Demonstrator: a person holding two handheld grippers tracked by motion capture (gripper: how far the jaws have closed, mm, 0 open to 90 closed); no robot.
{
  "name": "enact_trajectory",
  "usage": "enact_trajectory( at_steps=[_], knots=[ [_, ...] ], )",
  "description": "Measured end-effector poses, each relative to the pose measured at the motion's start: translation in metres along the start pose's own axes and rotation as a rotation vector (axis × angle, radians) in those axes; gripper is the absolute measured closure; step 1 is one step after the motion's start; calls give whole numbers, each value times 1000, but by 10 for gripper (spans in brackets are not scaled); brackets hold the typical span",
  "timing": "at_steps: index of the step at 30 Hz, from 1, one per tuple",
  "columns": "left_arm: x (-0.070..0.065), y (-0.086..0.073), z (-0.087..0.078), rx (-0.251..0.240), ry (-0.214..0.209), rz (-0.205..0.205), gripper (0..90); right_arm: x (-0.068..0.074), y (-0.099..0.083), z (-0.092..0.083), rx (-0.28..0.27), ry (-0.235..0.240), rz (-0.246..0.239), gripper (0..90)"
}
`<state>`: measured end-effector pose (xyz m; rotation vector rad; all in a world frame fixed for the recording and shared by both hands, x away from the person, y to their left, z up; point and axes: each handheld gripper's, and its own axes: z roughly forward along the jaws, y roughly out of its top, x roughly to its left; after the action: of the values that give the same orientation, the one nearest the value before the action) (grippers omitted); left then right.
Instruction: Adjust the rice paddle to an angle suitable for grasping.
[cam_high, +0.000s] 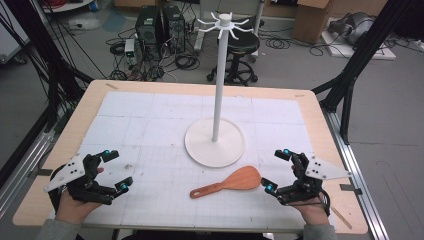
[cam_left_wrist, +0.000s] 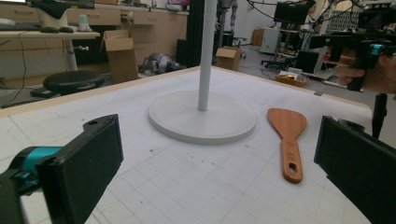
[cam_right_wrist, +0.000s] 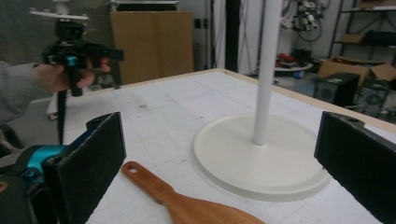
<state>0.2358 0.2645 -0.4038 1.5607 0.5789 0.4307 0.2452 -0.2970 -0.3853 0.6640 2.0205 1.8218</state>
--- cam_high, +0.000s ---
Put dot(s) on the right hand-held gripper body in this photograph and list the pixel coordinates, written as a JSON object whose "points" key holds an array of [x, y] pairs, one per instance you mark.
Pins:
{"points": [[320, 170]]}

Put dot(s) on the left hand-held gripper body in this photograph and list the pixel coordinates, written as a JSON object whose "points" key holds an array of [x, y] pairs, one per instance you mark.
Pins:
{"points": [[75, 170]]}

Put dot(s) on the wooden rice spatula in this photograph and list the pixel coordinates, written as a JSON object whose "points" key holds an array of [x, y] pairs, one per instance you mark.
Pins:
{"points": [[241, 180]]}

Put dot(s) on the white utensil rack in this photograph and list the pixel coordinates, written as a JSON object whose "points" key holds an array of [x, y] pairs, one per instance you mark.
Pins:
{"points": [[215, 146]]}

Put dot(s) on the person's left hand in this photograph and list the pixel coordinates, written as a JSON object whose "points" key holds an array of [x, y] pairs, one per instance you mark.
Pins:
{"points": [[73, 210]]}

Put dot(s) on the person's right hand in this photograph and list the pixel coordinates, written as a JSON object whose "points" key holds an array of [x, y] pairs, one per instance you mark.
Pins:
{"points": [[315, 213]]}

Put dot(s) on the white grid mat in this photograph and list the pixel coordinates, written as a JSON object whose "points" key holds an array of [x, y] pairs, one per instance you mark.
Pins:
{"points": [[160, 126]]}

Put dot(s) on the small white power supply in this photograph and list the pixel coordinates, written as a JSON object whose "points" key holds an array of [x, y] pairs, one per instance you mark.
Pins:
{"points": [[129, 46]]}

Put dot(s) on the black round stool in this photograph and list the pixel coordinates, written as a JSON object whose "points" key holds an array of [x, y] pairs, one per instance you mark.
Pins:
{"points": [[245, 43]]}

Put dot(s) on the white flat board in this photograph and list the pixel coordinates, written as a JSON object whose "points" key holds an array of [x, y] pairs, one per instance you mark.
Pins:
{"points": [[366, 51]]}

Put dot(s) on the black computer tower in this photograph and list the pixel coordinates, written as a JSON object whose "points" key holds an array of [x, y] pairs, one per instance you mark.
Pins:
{"points": [[175, 28], [148, 26]]}

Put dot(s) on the brown cardboard box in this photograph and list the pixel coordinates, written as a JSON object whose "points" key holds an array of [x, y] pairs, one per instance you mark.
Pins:
{"points": [[310, 20]]}

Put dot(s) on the grey bag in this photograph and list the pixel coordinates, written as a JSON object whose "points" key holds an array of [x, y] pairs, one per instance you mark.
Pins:
{"points": [[353, 28]]}

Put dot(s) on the white metal stand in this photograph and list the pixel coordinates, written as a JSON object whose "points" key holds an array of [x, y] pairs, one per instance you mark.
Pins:
{"points": [[201, 30]]}

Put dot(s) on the aluminium rail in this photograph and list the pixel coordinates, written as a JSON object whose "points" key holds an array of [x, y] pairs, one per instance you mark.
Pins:
{"points": [[353, 160], [23, 163]]}

